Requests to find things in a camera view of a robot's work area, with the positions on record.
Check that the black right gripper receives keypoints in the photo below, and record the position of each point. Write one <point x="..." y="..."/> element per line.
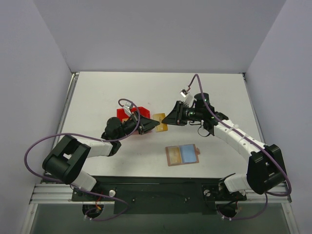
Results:
<point x="182" y="113"/>

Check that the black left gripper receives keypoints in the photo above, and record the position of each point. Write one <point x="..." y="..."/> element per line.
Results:
<point x="141" y="126"/>

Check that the red plastic bin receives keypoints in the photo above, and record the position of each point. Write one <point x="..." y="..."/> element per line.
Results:
<point x="123" y="117"/>

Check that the tan leather card holder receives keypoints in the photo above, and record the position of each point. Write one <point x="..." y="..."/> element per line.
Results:
<point x="189" y="154"/>

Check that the gold card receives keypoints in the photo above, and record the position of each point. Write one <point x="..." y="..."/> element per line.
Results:
<point x="174" y="155"/>

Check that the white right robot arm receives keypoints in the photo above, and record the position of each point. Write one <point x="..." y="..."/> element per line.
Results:
<point x="266" y="167"/>

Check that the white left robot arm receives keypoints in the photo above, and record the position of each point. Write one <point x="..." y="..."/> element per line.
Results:
<point x="67" y="158"/>

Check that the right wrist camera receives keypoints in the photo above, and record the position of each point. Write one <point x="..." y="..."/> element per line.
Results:
<point x="187" y="97"/>

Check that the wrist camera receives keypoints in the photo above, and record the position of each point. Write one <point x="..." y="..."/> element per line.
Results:
<point x="127" y="107"/>
<point x="187" y="97"/>

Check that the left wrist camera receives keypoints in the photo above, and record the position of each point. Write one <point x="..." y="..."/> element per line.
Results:
<point x="127" y="107"/>

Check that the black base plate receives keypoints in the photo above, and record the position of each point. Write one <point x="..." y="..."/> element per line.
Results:
<point x="161" y="195"/>

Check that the aluminium frame rail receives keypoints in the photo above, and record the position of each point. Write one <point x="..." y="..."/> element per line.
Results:
<point x="54" y="194"/>

